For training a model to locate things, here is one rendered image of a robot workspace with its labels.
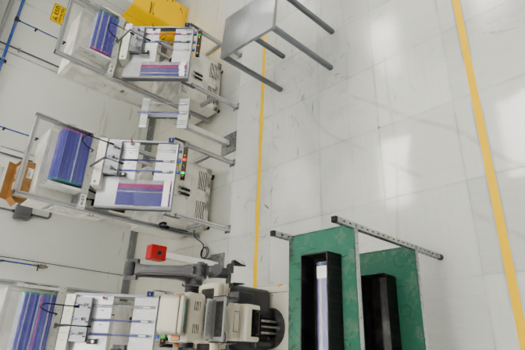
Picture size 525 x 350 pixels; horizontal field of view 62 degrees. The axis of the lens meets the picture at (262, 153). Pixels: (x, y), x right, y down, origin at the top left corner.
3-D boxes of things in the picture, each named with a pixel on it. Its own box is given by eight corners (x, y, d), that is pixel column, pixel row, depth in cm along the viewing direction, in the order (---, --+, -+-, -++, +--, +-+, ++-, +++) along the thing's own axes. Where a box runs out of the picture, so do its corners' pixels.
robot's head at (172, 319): (162, 334, 251) (154, 333, 237) (166, 296, 259) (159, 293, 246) (186, 336, 250) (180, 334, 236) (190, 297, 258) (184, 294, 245)
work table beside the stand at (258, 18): (333, 69, 409) (272, 26, 359) (279, 92, 457) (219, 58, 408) (334, 30, 425) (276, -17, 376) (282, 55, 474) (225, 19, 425)
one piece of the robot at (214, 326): (224, 344, 269) (196, 343, 255) (228, 298, 280) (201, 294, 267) (241, 345, 258) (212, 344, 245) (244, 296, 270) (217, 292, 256)
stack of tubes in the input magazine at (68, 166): (92, 136, 418) (64, 126, 402) (81, 186, 397) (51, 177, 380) (87, 140, 427) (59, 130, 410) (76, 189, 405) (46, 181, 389)
